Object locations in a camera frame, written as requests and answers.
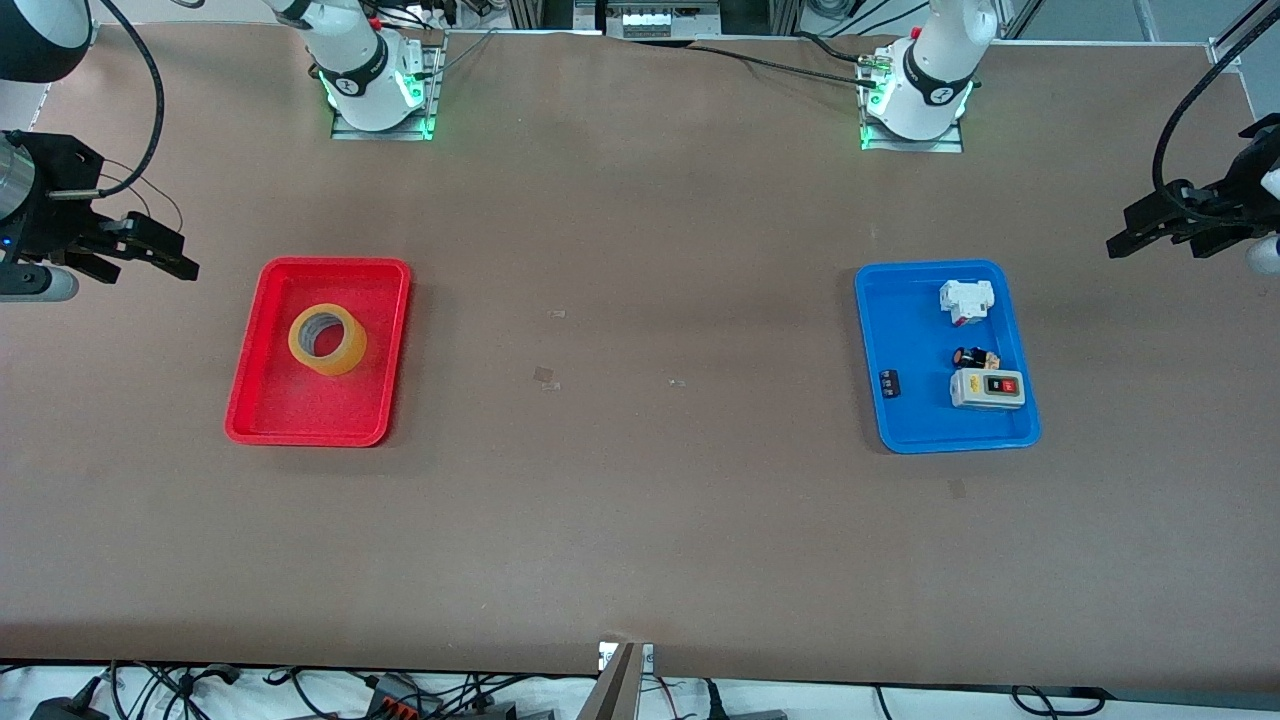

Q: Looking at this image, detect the yellow tape roll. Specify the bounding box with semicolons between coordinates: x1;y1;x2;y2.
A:
288;303;368;377

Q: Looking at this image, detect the aluminium corner profile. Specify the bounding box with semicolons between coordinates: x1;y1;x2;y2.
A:
1205;0;1280;69

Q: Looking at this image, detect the white circuit breaker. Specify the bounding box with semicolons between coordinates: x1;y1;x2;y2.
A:
940;279;998;329

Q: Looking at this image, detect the red plastic tray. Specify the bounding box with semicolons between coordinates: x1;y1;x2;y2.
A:
224;256;413;448

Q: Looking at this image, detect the blue plastic tray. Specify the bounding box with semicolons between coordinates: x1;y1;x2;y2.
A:
853;259;1043;455

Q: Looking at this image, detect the black power adapter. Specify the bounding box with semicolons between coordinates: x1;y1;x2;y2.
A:
30;680;111;720

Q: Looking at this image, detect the orange black connector block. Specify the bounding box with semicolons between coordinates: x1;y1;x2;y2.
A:
365;673;446;720

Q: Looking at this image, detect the white power strip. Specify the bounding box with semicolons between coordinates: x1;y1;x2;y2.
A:
605;3;723;41

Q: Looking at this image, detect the black floor plug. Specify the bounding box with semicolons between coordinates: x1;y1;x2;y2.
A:
700;678;791;720

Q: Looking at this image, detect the thin black right gripper wire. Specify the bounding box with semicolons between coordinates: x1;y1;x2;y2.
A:
100;158;186;233

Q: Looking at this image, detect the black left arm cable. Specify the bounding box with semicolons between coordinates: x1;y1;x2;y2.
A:
1152;0;1280;196

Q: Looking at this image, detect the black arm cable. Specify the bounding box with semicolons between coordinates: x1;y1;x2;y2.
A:
45;0;166;196
1152;0;1280;196

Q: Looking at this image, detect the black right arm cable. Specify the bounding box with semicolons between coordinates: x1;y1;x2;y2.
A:
45;0;166;196

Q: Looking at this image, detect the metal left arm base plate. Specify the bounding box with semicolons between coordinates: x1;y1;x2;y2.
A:
860;95;966;154

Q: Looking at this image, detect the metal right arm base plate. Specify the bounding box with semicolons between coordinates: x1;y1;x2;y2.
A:
330;38;439;142

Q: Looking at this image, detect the grey on-off switch box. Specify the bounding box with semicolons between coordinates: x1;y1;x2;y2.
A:
948;368;1027;411

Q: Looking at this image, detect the short black table cable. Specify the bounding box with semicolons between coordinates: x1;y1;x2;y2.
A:
795;30;866;66

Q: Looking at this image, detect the grey table cable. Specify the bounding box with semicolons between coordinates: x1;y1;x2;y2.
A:
435;28;501;76

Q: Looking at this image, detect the long black table cable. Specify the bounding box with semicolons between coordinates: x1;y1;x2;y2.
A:
690;45;886;86

